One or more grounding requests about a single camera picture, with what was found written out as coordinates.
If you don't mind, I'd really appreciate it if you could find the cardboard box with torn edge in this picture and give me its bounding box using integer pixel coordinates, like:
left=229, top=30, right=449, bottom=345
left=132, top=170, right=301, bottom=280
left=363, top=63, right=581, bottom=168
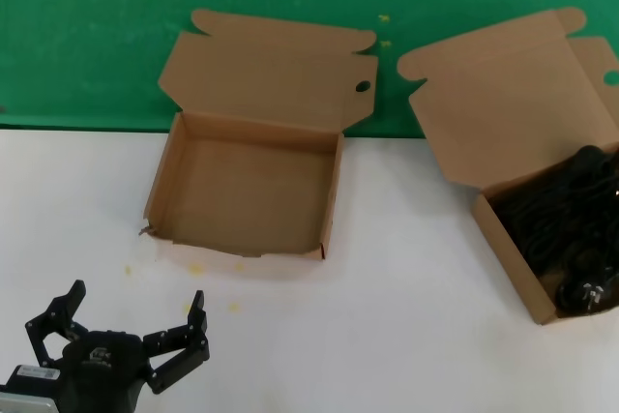
left=143, top=7, right=379, bottom=262

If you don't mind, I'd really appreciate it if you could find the green table cloth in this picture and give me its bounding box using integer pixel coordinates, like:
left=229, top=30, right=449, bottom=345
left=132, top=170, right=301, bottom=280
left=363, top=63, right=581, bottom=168
left=0, top=0, right=619, bottom=141

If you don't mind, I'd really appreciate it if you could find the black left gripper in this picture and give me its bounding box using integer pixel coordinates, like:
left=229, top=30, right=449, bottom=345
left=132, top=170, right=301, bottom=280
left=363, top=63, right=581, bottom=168
left=24, top=280, right=211, bottom=413

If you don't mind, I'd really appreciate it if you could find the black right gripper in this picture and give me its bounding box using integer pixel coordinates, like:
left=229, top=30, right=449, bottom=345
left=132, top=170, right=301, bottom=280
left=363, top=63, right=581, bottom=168
left=602, top=161, right=619, bottom=245

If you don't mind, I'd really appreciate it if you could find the grey labelled wrist camera box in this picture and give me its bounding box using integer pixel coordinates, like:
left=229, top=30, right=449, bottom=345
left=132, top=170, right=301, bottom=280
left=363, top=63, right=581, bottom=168
left=0, top=364, right=62, bottom=413

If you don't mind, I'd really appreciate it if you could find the brown cardboard box intact edge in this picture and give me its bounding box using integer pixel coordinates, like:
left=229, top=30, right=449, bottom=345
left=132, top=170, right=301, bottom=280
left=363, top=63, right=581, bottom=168
left=396, top=7, right=619, bottom=326

